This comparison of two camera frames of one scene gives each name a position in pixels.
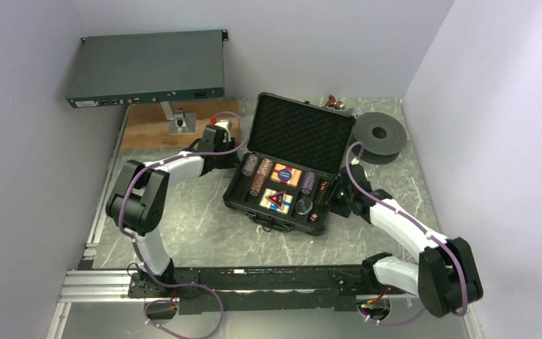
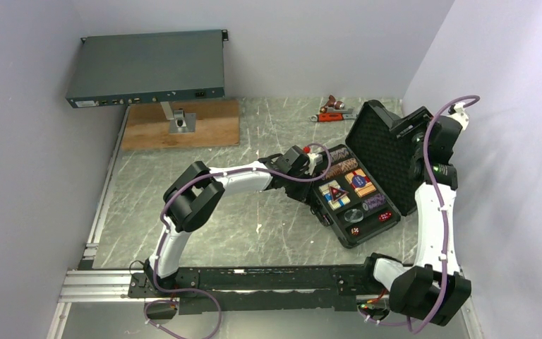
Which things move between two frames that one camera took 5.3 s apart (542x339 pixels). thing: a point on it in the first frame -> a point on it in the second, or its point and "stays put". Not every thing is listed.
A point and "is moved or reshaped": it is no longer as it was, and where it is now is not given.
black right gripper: (336, 207) -> (416, 121)
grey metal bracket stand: (180, 122) stays put
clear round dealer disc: (303, 205) is moved or reshaped
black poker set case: (293, 148) -> (365, 186)
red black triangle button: (279, 198) is moved or reshaped
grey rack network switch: (129, 68) stays put
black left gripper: (233, 162) -> (303, 193)
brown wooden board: (147, 127) stays put
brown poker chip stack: (260, 179) is moved or reshaped
